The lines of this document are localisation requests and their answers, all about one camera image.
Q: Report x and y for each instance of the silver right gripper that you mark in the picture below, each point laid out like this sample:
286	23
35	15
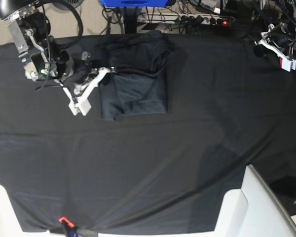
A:
77	77

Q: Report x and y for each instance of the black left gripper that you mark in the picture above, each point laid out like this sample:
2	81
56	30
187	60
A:
277	39

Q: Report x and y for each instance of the dark grey T-shirt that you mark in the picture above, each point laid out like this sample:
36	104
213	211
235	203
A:
139	85

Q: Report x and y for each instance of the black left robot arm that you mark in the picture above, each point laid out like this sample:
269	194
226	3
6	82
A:
288	15

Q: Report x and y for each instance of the round black stand base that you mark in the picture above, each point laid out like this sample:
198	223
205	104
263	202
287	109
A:
73	3

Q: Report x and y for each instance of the blue plastic bin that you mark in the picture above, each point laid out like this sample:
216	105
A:
137	3

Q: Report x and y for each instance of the power strip on floor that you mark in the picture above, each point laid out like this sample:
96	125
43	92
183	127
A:
194	19

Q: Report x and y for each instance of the red blue front clamp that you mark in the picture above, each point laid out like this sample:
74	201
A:
68	228

